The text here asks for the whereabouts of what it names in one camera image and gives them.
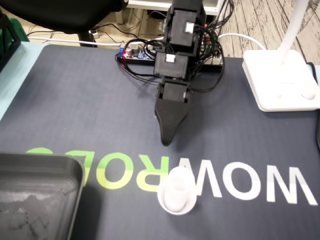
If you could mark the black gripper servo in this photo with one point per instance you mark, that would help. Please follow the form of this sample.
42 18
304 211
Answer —
173 91

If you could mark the white translucent plastic cylinder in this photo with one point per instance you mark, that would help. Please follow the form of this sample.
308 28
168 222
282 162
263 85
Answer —
178 190

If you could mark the blue circuit board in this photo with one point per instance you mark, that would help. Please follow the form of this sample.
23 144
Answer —
140 55

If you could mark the dark grey WOWROBO mat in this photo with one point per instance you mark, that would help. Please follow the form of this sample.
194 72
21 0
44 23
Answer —
75 100

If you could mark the white desk lamp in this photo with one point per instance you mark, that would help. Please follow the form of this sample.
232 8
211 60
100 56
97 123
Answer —
275 75

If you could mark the white shelf unit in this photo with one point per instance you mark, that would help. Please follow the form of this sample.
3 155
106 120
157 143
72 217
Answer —
150 4

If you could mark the black office chair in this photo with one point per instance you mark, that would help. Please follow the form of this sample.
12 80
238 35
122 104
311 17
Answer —
62 12

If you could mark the black plastic tray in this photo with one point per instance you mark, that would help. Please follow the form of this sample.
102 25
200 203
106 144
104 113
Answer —
30 200

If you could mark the green plastic box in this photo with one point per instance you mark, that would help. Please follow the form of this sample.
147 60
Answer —
21 31

